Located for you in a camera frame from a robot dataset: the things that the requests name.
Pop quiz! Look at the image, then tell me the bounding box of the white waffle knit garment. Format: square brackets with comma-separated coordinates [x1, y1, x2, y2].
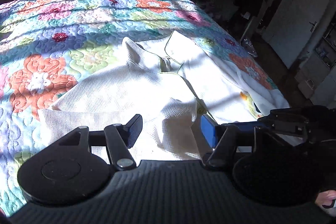
[38, 32, 289, 161]

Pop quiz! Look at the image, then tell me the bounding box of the person's right hand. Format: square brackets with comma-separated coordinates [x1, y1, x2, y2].
[315, 190, 336, 217]

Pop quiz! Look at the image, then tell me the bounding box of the colourful floral quilted bedspread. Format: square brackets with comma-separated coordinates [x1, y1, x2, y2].
[1, 0, 276, 215]

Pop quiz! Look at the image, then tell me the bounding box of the white door with handle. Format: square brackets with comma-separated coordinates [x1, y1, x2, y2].
[262, 0, 329, 68]

